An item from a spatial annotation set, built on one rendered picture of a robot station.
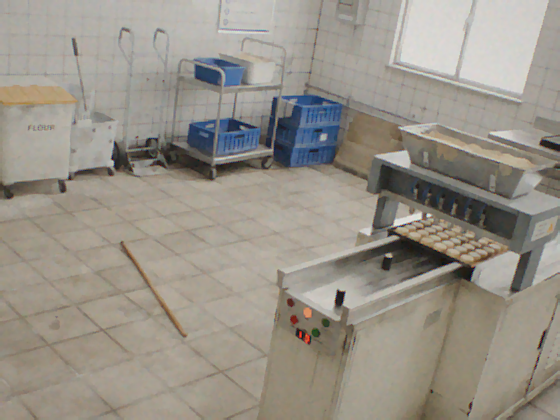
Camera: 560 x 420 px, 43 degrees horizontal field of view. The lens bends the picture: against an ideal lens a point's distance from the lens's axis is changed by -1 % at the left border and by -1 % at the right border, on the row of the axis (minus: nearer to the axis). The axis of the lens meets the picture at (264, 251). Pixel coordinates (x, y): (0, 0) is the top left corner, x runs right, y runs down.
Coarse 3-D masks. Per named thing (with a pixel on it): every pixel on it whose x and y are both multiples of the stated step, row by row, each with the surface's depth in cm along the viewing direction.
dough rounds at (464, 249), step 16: (416, 224) 302; (432, 224) 308; (416, 240) 289; (432, 240) 287; (448, 240) 291; (464, 240) 292; (480, 240) 295; (464, 256) 275; (480, 256) 280; (496, 256) 287
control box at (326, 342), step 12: (300, 300) 239; (288, 312) 244; (300, 312) 240; (312, 312) 236; (324, 312) 234; (288, 324) 245; (300, 324) 241; (312, 324) 237; (336, 324) 230; (300, 336) 242; (312, 336) 238; (324, 336) 234; (336, 336) 233; (324, 348) 236
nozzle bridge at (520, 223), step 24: (384, 168) 295; (408, 168) 284; (384, 192) 298; (408, 192) 296; (432, 192) 288; (456, 192) 270; (480, 192) 267; (384, 216) 312; (456, 216) 279; (504, 216) 268; (528, 216) 252; (552, 216) 266; (504, 240) 264; (528, 240) 258; (552, 240) 276; (528, 264) 267
